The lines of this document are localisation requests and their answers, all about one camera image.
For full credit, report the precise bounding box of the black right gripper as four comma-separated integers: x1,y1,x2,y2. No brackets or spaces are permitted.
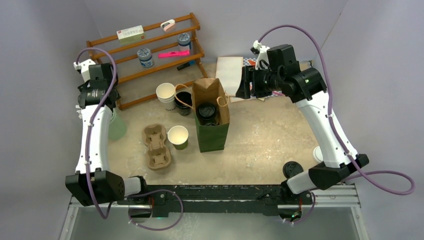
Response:
237,65,285,100

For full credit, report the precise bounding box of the green paper bag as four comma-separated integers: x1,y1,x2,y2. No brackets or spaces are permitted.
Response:
191,78,230,153

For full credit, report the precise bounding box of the white paper cup stack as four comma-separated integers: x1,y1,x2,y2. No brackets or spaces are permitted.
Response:
155,82,176,112
167,125,189,150

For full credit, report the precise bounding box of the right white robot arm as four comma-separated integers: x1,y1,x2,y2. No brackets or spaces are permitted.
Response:
235,41,369,204

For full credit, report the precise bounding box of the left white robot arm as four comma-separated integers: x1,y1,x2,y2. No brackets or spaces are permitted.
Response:
65,61,149,206

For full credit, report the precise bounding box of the blue checkered paper bag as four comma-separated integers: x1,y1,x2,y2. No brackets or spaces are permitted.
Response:
243,57,256,67

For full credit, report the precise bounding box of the white paper bag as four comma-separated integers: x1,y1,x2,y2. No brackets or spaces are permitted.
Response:
215,56,244,103

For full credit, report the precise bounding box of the blue lidded jar left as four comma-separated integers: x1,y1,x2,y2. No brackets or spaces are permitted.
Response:
137,47,154,68

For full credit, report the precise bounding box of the blue lidded jar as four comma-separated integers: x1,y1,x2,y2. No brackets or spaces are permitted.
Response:
137,47,154,68
177,32,192,52

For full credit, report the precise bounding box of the wooden shelf rack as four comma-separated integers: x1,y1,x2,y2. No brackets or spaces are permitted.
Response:
86,12,209,111

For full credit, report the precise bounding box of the white green box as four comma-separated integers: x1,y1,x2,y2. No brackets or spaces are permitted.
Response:
116,25,146,46

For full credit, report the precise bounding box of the green straw holder cup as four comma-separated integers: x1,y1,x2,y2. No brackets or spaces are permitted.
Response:
108,109,127,141

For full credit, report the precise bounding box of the black blue marker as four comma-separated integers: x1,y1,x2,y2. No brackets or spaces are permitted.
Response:
176,60,196,71

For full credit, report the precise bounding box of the black paper cup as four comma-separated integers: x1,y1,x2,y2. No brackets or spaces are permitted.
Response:
174,91,193,116

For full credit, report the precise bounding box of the pink marker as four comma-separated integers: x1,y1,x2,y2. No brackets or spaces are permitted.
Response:
157,50,191,59

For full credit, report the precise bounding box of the blue lidded jar right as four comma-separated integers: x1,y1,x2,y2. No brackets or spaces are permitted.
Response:
177,32,192,52

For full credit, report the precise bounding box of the pink white clip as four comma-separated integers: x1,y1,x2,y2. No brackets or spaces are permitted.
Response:
160,19,176,33

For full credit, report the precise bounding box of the white cup lid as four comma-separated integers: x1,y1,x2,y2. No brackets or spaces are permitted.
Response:
312,146,324,163

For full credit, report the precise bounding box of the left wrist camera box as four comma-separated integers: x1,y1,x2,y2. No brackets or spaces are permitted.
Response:
73,59,96,82

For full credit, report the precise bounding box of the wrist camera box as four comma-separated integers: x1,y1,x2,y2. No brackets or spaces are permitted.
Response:
73,59,96,82
250,40,270,70

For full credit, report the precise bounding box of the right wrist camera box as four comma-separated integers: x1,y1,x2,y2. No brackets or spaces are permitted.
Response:
250,40,270,70

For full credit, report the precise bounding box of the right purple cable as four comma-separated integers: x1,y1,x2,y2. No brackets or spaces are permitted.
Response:
258,24,416,196

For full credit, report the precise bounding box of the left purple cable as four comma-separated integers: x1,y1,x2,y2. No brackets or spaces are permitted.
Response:
76,47,118,220

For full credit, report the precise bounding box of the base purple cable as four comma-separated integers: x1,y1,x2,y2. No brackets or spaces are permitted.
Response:
127,189,184,232

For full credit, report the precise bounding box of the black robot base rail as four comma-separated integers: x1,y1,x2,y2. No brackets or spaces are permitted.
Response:
118,184,313,218

